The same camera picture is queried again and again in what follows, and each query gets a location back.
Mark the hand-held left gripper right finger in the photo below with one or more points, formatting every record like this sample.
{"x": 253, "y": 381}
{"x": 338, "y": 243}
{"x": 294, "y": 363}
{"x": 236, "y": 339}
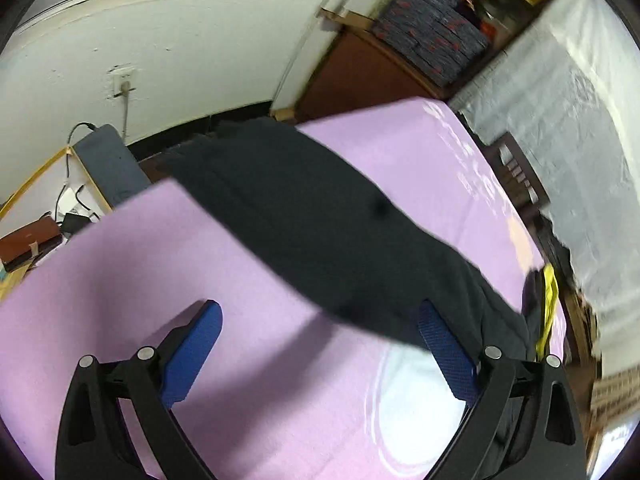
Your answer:
{"x": 447, "y": 360}

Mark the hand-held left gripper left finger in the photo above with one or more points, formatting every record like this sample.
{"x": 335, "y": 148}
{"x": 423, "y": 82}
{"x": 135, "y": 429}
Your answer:
{"x": 192, "y": 355}

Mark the black printed t-shirt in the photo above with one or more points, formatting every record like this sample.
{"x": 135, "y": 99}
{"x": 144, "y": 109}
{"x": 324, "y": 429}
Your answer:
{"x": 310, "y": 220}

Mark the purple tablecloth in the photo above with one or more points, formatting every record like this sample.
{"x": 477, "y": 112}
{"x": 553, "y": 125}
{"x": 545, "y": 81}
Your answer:
{"x": 150, "y": 260}

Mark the yellow strip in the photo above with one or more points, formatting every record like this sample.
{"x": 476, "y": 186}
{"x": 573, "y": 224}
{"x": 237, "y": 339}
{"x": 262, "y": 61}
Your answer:
{"x": 549, "y": 300}

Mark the pile of cardboard boxes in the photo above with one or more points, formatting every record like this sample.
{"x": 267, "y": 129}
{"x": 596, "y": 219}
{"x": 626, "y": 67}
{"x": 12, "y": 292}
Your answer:
{"x": 615, "y": 390}

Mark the black power adapter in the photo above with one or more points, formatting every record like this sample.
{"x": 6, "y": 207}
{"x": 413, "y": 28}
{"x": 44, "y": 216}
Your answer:
{"x": 75, "y": 222}

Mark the brown leather case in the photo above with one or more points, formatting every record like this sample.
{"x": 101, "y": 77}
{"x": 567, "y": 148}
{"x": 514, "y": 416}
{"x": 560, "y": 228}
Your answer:
{"x": 27, "y": 240}

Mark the dark wooden chair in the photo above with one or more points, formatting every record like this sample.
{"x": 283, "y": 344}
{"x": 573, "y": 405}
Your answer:
{"x": 515, "y": 170}

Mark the grey padded chair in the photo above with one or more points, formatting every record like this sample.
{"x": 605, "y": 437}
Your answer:
{"x": 110, "y": 165}

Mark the white lace cloth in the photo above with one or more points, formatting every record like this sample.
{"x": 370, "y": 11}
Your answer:
{"x": 565, "y": 110}

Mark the brown wooden cabinet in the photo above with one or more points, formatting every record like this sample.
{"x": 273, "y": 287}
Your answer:
{"x": 350, "y": 75}

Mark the stack of blue patterned boxes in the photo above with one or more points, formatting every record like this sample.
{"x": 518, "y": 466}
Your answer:
{"x": 435, "y": 35}

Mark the yellow edged wooden frame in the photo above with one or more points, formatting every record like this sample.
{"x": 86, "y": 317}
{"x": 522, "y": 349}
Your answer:
{"x": 90, "y": 180}

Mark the white wall socket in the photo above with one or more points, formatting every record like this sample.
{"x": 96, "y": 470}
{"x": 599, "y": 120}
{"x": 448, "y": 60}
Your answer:
{"x": 121, "y": 79}

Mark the white wall conduit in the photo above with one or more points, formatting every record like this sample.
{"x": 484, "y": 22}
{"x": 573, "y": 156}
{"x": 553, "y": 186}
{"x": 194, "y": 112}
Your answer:
{"x": 300, "y": 55}

